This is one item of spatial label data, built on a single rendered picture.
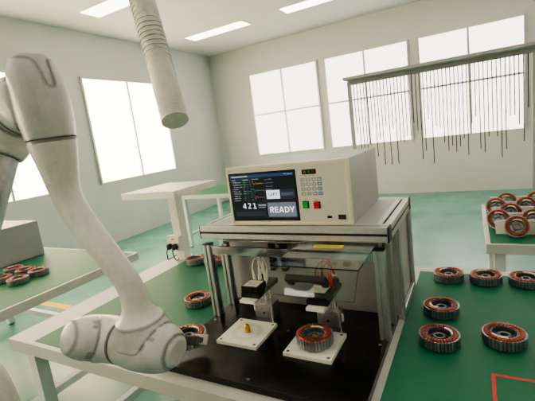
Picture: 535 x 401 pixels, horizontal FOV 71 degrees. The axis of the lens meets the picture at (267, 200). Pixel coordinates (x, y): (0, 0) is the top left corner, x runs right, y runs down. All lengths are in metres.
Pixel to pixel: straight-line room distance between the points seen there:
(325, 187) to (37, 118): 0.77
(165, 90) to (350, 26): 5.79
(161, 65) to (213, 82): 6.63
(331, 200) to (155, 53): 1.64
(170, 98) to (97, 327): 1.61
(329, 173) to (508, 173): 6.41
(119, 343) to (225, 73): 8.23
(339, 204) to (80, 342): 0.77
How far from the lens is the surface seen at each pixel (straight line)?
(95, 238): 0.88
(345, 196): 1.15
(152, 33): 2.55
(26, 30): 6.36
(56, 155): 0.90
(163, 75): 2.42
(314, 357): 1.16
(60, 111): 0.91
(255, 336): 1.30
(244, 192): 1.30
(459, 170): 7.43
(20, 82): 0.92
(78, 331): 0.96
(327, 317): 1.31
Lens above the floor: 1.42
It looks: 10 degrees down
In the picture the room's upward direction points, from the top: 7 degrees counter-clockwise
